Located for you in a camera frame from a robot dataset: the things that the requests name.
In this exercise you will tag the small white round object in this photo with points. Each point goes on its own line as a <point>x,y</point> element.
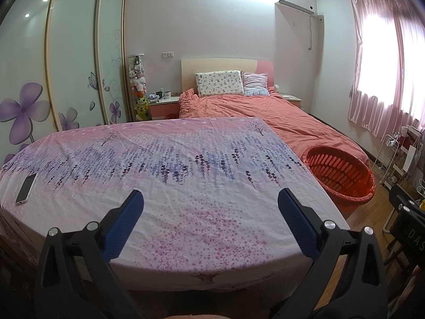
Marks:
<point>277,88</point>

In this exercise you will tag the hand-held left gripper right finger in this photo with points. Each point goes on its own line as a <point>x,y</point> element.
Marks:
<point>295,219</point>

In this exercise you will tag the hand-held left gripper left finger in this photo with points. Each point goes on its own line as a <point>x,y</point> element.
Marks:
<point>124,226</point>

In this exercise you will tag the floral printed tablecloth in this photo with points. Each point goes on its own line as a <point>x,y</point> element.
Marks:
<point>182,189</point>

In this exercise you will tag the white wall socket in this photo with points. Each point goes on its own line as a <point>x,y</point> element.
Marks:
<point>168,54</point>

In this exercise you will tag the white mug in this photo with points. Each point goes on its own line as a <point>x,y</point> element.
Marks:
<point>166,94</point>

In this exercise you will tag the white air conditioner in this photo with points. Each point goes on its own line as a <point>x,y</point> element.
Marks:
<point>295,1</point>

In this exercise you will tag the white floral pillow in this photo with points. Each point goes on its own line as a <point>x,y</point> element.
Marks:
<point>219,83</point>

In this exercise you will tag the person's right forearm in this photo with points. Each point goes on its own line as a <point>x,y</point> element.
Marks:
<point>419,275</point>

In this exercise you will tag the pink striped pillow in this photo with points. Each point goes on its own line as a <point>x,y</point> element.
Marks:
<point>255,83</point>

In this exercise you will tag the beige wooden headboard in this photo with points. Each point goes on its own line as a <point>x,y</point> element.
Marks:
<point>215,64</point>

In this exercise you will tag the wardrobe with floral glass doors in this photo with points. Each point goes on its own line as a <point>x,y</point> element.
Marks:
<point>73,56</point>

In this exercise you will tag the white smartphone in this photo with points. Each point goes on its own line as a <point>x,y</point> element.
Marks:
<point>26,188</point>

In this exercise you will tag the pink curtain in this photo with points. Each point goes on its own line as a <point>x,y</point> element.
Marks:
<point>408,99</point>
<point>362,113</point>

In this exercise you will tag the pink nightstand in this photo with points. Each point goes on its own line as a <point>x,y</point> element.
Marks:
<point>164,108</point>
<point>295,101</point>

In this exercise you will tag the clear tube of plush toys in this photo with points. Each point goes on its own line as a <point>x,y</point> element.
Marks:
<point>136,76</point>

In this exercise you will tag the orange plastic basket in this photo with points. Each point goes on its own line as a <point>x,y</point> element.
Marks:
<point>332,172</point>

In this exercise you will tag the small blue dish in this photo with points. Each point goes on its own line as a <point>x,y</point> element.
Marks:
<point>154,97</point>

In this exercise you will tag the white air conditioner pipe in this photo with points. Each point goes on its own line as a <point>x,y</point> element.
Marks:
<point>310,33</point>

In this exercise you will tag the white trolley cart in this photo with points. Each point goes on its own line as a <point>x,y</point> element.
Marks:
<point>385,181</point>

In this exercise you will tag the coral pink duvet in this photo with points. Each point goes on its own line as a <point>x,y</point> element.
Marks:
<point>282,119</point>

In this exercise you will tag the yellow green plush toy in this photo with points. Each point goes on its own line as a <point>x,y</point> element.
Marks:
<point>142,106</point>

